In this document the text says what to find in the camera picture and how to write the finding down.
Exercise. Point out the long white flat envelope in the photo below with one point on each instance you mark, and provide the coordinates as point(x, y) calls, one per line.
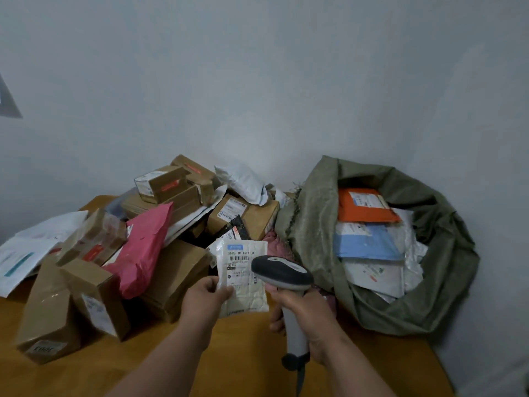
point(186, 223)

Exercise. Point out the orange parcel bag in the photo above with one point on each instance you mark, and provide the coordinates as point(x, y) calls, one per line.
point(365, 208)

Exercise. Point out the person's right thumb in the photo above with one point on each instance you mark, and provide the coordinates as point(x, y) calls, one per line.
point(283, 296)

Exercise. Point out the person's left forearm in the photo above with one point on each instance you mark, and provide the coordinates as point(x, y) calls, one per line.
point(165, 363)

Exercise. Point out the person's left hand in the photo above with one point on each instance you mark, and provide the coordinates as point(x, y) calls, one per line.
point(200, 303)

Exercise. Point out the pink mailer bag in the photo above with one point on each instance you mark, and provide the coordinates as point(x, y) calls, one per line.
point(142, 248)

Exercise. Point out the person's left thumb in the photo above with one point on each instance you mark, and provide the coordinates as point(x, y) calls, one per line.
point(223, 294)

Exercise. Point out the silver white parcel bag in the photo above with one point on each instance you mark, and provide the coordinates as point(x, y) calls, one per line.
point(413, 243)

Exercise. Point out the white flat parcel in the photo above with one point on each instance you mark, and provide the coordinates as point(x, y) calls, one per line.
point(374, 276)

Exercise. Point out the grey handheld barcode scanner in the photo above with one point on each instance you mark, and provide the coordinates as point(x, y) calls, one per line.
point(281, 272)

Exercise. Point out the grey blue parcel bag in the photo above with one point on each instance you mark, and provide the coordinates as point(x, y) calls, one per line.
point(118, 204)

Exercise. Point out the pile of brown cardboard boxes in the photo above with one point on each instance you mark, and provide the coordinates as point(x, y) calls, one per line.
point(177, 272)

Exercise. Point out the green woven sack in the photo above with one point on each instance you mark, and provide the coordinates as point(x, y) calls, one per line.
point(314, 227)

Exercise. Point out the crumpled white mailer bag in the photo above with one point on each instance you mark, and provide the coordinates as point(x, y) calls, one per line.
point(244, 181)

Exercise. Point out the person's right forearm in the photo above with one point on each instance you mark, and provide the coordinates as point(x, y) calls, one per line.
point(355, 367)

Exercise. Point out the white labelled parcel bag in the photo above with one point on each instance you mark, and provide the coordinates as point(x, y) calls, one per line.
point(241, 268)

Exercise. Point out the person's right hand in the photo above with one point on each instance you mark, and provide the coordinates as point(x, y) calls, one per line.
point(314, 322)

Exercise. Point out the black packet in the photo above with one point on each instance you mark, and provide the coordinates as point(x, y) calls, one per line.
point(235, 231)

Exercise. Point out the white mailer with teal stripe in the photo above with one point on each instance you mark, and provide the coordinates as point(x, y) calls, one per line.
point(20, 260)

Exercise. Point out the dusky pink soft parcel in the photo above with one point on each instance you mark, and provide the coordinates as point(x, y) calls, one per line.
point(277, 246)

